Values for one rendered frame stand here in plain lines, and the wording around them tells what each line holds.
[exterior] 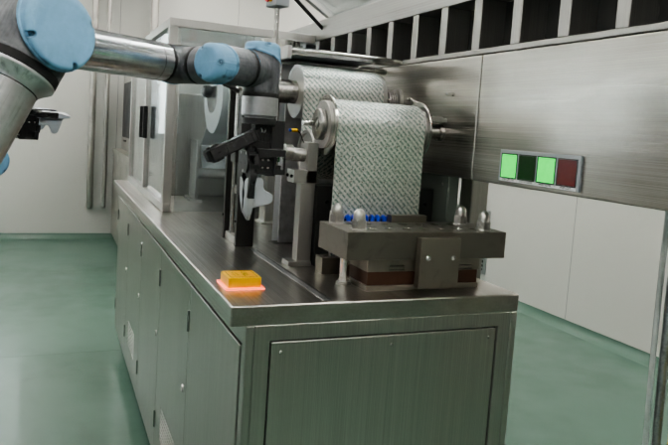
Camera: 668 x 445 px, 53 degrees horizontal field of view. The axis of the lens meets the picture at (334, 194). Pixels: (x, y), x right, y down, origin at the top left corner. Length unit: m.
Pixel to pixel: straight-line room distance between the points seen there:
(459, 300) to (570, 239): 3.38
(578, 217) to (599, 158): 3.44
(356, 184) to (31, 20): 0.87
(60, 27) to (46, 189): 6.05
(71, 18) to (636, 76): 0.92
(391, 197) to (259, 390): 0.58
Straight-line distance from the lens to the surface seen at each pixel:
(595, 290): 4.67
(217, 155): 1.35
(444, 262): 1.48
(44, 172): 7.02
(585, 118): 1.36
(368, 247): 1.41
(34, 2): 1.01
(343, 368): 1.39
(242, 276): 1.40
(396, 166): 1.64
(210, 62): 1.28
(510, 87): 1.55
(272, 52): 1.37
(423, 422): 1.53
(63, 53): 1.02
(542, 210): 5.03
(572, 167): 1.37
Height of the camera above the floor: 1.24
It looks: 5 degrees down
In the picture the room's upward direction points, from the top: 4 degrees clockwise
